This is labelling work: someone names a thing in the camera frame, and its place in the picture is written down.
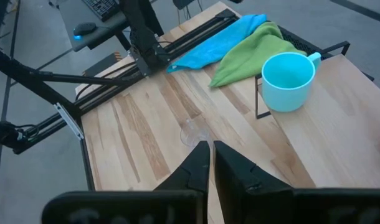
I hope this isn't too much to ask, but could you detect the clear glass mug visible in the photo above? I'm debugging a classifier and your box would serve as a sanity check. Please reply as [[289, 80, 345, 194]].
[[179, 119, 213, 149]]

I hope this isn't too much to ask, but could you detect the blue cloth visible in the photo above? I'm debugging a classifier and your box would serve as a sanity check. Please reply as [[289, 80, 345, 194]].
[[166, 13, 268, 74]]

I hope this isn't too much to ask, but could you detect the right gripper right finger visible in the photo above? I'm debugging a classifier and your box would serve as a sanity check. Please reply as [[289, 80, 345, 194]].
[[213, 139, 295, 224]]

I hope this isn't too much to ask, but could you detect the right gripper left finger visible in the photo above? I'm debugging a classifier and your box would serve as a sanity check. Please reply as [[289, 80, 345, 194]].
[[154, 140, 211, 194]]

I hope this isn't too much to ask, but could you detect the teal mug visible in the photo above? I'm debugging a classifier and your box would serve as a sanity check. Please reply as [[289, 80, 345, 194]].
[[260, 52, 322, 113]]

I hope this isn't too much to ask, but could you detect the black keyboard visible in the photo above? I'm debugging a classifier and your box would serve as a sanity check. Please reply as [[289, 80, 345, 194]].
[[82, 0, 120, 22]]

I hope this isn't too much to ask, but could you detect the black computer mouse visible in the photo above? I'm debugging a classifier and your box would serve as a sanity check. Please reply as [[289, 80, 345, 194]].
[[73, 22, 97, 37]]

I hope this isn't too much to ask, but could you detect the black perforated metal box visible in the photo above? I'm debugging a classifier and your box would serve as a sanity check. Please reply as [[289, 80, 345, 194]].
[[277, 26, 334, 62]]

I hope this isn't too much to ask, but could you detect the green cloth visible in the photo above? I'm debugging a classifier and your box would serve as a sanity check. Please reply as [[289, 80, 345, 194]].
[[208, 21, 308, 88]]

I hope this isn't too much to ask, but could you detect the grey side desk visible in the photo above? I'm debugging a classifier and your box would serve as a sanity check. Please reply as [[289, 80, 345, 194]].
[[58, 0, 130, 52]]

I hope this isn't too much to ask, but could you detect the wooden shelf with black frame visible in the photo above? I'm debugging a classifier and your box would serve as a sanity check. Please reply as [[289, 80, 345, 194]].
[[254, 41, 380, 189]]

